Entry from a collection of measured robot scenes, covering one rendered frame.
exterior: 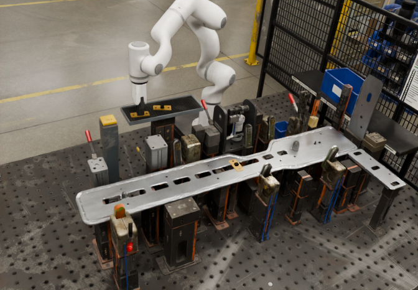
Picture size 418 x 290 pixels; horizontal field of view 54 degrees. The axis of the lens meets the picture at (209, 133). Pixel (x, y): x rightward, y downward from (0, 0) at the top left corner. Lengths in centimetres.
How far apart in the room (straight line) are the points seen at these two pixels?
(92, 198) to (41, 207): 49
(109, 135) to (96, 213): 40
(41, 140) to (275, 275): 252
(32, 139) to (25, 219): 180
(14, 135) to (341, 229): 284
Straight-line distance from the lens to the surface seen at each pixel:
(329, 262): 201
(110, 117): 188
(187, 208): 162
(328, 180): 201
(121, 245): 153
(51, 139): 381
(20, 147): 377
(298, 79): 268
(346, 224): 220
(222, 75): 221
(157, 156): 180
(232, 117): 192
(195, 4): 188
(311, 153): 207
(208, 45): 210
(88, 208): 168
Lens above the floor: 218
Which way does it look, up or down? 35 degrees down
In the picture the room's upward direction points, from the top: 6 degrees clockwise
